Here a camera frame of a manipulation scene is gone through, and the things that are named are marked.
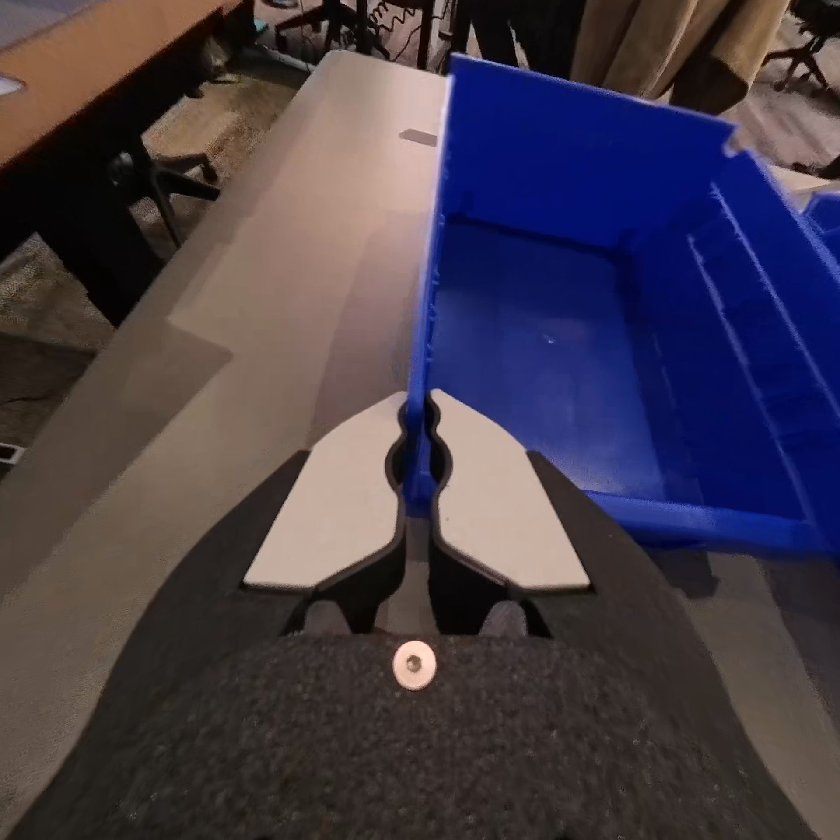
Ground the wooden topped desk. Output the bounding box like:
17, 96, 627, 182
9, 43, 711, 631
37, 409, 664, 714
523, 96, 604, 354
0, 0, 253, 329

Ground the black coiled cable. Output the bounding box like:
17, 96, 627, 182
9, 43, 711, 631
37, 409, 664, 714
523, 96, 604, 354
371, 0, 421, 60

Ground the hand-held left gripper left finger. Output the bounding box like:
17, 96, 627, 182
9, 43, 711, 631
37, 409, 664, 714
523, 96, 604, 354
243, 390, 408, 589

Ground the blue plastic bin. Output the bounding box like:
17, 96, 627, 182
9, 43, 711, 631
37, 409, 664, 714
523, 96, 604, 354
402, 52, 840, 559
802, 190, 840, 240

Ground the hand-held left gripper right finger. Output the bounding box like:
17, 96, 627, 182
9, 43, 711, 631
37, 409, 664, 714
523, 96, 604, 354
428, 388, 592, 592

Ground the black chair base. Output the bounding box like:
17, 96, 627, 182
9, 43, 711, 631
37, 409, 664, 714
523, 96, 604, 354
108, 151, 221, 250
274, 0, 391, 61

